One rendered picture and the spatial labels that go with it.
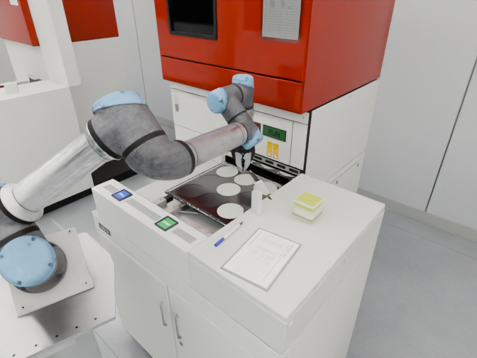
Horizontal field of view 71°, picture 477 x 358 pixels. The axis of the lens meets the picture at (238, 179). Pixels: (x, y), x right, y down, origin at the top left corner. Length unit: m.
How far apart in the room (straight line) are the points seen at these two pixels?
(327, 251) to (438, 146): 1.87
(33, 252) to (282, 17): 1.01
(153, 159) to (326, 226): 0.60
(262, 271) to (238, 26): 0.89
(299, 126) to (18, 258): 0.99
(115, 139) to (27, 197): 0.27
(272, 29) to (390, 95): 1.64
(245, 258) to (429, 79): 2.02
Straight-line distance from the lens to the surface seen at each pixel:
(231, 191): 1.38
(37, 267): 0.97
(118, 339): 2.09
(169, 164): 0.80
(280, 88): 1.29
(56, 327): 1.13
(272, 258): 0.98
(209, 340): 1.23
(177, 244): 1.05
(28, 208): 0.98
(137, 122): 0.80
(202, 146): 0.89
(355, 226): 1.15
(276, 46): 1.27
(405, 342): 2.16
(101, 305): 1.13
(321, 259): 1.00
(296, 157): 1.40
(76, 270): 1.19
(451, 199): 2.91
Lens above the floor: 1.64
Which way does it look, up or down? 30 degrees down
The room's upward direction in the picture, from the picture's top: straight up
